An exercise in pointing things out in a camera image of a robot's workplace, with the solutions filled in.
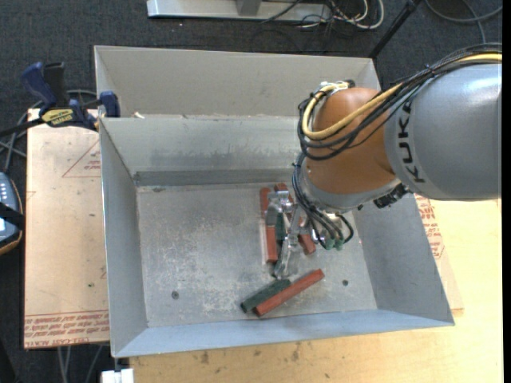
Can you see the grey metal bin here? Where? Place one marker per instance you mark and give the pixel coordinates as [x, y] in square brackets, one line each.
[199, 245]

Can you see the red-brown flat block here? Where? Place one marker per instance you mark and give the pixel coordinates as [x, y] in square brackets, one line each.
[291, 291]
[307, 245]
[270, 245]

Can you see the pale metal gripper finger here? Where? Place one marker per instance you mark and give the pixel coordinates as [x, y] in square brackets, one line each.
[281, 202]
[286, 261]

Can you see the brown cardboard board, red print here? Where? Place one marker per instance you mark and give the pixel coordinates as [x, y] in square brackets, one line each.
[64, 234]

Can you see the dark green flat block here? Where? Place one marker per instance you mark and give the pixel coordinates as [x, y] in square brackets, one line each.
[280, 227]
[264, 294]

